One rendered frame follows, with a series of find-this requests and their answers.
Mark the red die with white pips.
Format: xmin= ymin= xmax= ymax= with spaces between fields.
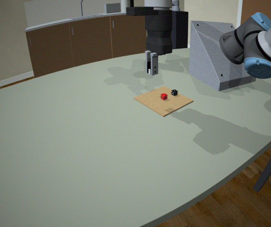
xmin=161 ymin=93 xmax=167 ymax=100

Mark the tan mat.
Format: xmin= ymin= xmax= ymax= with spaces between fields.
xmin=133 ymin=86 xmax=193 ymax=117

